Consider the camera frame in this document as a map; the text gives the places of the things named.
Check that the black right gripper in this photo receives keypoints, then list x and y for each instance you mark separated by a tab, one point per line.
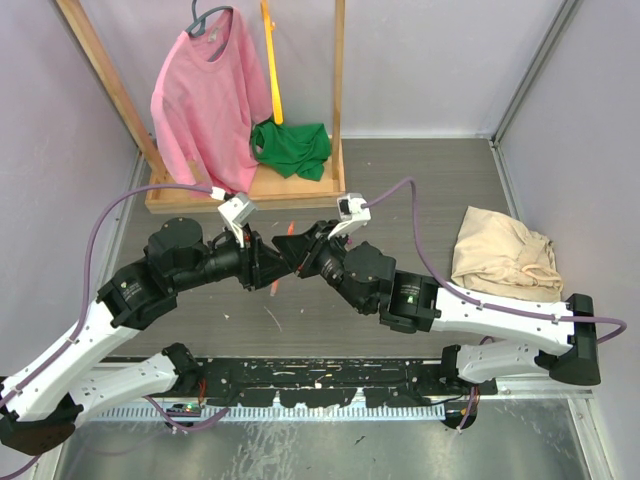
295	248

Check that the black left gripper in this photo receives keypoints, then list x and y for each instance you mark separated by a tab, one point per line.
259	266

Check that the orange highlighter pen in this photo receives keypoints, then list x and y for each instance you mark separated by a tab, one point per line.
275	284

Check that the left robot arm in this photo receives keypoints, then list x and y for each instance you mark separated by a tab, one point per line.
49	399

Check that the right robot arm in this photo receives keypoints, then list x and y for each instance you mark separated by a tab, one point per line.
557	338

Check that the wooden rack base tray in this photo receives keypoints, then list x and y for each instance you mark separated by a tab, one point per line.
269	191

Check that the green cloth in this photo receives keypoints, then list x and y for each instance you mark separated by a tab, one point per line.
292	150

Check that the pink shirt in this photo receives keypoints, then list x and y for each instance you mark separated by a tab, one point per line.
209	94

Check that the yellow hanger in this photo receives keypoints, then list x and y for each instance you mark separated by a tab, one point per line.
269	27

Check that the beige cloth bag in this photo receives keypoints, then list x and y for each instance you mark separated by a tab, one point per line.
497	255

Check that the grey clothes hanger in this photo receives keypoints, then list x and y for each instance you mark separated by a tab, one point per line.
205	20

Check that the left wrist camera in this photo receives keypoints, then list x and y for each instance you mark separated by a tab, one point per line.
235	212

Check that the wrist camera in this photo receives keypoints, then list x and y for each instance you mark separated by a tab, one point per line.
235	212
353	214

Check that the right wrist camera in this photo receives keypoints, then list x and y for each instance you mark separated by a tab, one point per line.
353	214

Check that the wooden rack right post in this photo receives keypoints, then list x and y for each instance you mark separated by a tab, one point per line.
338	85

